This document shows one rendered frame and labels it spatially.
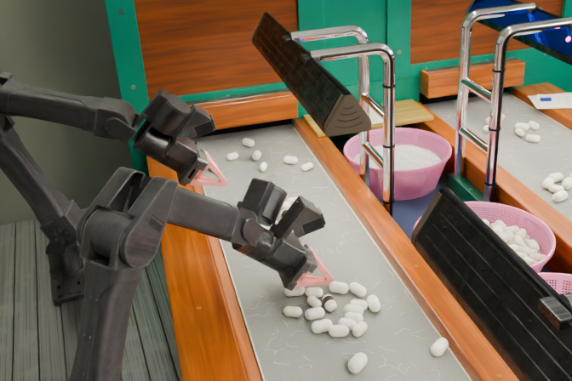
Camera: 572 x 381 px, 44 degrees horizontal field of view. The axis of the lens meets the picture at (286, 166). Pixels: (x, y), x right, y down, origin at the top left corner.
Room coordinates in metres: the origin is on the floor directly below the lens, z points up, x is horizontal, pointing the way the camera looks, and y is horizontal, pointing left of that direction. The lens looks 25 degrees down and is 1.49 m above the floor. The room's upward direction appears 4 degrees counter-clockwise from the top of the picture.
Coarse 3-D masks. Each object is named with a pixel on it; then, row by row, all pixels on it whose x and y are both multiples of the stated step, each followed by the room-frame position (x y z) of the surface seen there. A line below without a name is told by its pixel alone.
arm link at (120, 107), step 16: (0, 80) 1.30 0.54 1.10; (0, 96) 1.24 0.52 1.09; (16, 96) 1.24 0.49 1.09; (32, 96) 1.25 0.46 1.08; (48, 96) 1.25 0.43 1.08; (64, 96) 1.26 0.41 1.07; (80, 96) 1.28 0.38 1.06; (0, 112) 1.24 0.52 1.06; (16, 112) 1.24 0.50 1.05; (32, 112) 1.24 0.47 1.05; (48, 112) 1.24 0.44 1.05; (64, 112) 1.24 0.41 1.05; (80, 112) 1.24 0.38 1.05; (96, 112) 1.24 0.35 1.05; (112, 112) 1.24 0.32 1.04; (128, 112) 1.26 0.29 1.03; (80, 128) 1.24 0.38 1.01; (96, 128) 1.24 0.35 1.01
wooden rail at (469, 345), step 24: (312, 144) 1.66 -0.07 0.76; (336, 168) 1.51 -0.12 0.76; (360, 192) 1.38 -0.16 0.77; (360, 216) 1.29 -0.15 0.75; (384, 216) 1.27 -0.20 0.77; (384, 240) 1.17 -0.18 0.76; (408, 240) 1.17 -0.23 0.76; (408, 264) 1.08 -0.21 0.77; (408, 288) 1.04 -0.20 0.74; (432, 288) 1.00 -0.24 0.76; (432, 312) 0.94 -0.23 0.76; (456, 312) 0.93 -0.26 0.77; (456, 336) 0.88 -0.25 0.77; (480, 336) 0.87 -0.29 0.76; (480, 360) 0.82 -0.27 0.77
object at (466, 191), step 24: (528, 24) 1.38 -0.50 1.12; (552, 24) 1.39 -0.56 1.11; (504, 48) 1.36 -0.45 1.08; (504, 72) 1.37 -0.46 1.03; (480, 96) 1.43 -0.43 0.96; (456, 120) 1.52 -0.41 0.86; (456, 144) 1.52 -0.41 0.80; (480, 144) 1.42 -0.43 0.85; (456, 168) 1.51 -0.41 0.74; (456, 192) 1.50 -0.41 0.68; (480, 192) 1.43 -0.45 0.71; (480, 216) 1.38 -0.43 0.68
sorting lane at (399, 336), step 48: (240, 144) 1.75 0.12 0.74; (288, 144) 1.73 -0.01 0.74; (240, 192) 1.47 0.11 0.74; (288, 192) 1.45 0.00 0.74; (336, 192) 1.43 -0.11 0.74; (336, 240) 1.23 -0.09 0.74; (240, 288) 1.08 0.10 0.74; (384, 288) 1.05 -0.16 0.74; (288, 336) 0.93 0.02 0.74; (384, 336) 0.92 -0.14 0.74; (432, 336) 0.91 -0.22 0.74
